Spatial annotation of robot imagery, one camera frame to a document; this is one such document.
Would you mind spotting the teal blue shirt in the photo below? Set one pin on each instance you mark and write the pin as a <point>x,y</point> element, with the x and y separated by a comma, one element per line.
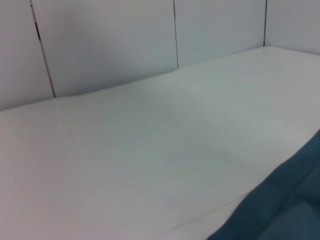
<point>287,200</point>

